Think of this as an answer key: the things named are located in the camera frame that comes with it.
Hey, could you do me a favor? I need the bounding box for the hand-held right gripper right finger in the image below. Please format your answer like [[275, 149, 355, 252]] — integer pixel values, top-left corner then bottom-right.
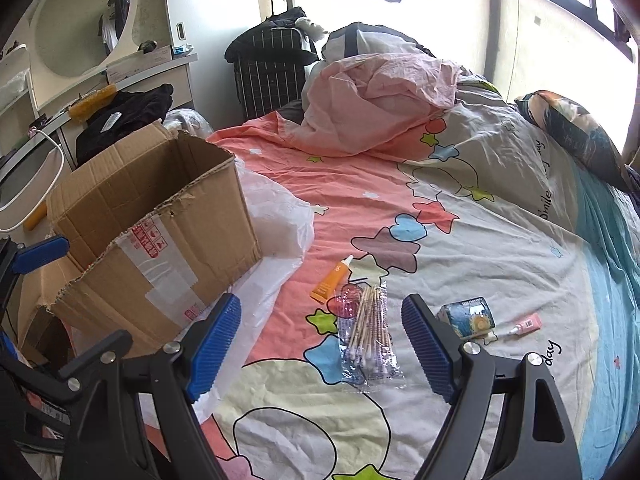
[[401, 294, 584, 480]]

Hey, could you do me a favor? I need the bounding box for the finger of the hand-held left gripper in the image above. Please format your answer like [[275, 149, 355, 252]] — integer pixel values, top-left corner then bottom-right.
[[57, 330, 133, 396], [12, 235, 71, 277]]

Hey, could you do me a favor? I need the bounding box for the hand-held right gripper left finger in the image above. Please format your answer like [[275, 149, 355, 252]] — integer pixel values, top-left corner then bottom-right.
[[59, 292, 243, 480]]

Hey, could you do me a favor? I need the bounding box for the small blue printed carton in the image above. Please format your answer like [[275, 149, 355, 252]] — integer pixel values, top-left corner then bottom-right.
[[437, 296, 496, 343]]

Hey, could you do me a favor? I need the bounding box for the bag of cotton swabs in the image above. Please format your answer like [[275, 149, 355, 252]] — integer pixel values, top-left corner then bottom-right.
[[337, 282, 405, 386]]

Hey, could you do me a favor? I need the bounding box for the pink transparent hair clip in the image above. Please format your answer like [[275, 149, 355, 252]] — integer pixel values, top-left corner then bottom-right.
[[336, 282, 362, 318]]

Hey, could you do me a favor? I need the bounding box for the small pink tube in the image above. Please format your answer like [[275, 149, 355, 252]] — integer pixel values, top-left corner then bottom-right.
[[502, 312, 543, 338]]

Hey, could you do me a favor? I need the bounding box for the orange tube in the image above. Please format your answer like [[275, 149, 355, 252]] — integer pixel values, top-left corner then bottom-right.
[[310, 255, 355, 303]]

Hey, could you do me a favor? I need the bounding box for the brown cardboard box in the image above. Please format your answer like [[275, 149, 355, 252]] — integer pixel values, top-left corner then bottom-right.
[[17, 120, 263, 361]]

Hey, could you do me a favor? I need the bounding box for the cartoon printed bed sheet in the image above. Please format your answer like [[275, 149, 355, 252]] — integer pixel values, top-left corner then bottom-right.
[[205, 72, 640, 480]]

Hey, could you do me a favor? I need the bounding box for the white plastic bag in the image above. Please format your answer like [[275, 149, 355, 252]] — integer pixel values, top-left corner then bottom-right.
[[190, 157, 316, 423]]

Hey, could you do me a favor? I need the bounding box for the yellow brush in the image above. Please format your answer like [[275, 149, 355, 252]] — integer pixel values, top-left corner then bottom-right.
[[67, 85, 118, 121]]

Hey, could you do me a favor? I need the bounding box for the black clothes pile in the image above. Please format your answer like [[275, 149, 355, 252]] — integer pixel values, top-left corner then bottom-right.
[[75, 84, 175, 166]]

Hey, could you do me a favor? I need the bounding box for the clear plastic bag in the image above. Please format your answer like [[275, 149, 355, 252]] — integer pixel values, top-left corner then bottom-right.
[[162, 107, 213, 136]]

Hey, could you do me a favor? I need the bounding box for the white vanity table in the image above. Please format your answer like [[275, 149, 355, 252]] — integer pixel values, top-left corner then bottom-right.
[[0, 0, 201, 233]]

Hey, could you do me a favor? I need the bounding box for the white flat carton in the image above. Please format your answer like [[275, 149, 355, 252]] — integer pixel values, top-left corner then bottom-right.
[[107, 45, 173, 83]]

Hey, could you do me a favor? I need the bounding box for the round mirror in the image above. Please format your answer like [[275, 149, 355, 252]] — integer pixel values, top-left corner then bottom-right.
[[30, 0, 143, 68]]

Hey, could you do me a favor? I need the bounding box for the pink quilt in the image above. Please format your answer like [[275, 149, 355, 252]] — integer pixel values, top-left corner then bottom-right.
[[300, 52, 463, 158]]

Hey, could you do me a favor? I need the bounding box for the dark printed pillow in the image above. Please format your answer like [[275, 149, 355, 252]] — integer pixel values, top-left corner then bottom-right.
[[515, 90, 633, 193]]

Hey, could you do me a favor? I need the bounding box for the black striped suitcase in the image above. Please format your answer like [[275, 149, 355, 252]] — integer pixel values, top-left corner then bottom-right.
[[225, 7, 321, 121]]

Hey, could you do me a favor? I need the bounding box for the white cable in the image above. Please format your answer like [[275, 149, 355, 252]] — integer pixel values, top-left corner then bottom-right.
[[0, 127, 66, 233]]

